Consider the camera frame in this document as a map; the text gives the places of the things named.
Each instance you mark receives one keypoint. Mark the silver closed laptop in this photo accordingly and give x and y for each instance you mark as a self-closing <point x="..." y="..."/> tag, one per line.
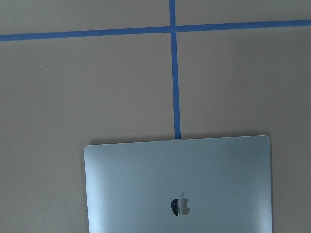
<point x="211" y="185"/>

